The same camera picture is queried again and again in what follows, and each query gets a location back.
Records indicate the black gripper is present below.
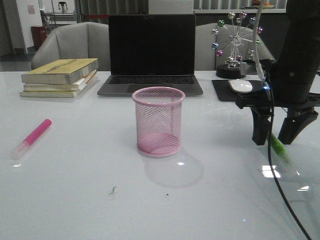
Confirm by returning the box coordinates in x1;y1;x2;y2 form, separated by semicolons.
235;61;320;146

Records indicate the green highlighter pen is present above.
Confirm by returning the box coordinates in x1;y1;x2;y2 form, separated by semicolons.
268;133;296;176

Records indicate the pink highlighter pen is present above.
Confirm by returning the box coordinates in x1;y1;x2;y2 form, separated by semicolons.
11;118;52;160

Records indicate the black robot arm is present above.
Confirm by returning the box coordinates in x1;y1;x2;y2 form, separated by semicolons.
235;0;320;146

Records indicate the pink mesh pen holder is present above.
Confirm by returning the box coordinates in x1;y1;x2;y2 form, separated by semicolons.
132;86;186;157

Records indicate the white computer mouse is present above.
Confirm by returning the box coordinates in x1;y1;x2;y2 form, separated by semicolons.
227;79;253;94

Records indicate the black mouse pad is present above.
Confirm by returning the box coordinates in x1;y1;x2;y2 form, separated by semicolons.
211;79;263;102

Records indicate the ferris wheel desk ornament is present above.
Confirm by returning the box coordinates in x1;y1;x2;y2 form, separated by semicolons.
211;11;260;79

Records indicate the grey armchair right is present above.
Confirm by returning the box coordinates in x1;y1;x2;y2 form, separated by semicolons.
194;23;275;71

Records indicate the grey armchair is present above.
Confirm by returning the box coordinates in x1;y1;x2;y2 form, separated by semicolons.
31;21;111;71
194;23;275;71

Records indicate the fruit bowl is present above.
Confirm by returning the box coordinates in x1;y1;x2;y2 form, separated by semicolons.
250;0;275;10

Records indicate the grey laptop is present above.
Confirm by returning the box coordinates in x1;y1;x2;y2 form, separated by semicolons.
97;14;203;97

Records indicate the middle book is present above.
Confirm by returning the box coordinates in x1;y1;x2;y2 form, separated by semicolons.
23;70;97;92

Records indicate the grey armchair left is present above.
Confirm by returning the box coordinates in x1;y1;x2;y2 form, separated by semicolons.
31;21;111;71

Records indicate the top yellow book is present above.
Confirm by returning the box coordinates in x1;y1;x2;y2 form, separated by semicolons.
21;58;99;85

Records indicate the bottom book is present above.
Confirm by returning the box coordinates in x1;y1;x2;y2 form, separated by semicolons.
20;76;96;98

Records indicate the red bin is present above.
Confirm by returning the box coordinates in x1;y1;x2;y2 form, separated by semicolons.
30;25;47;51

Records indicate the black cable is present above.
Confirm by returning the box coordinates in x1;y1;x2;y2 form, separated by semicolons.
263;62;313;240

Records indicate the white braided cable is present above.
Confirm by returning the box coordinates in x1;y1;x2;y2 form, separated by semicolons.
252;0;270;88

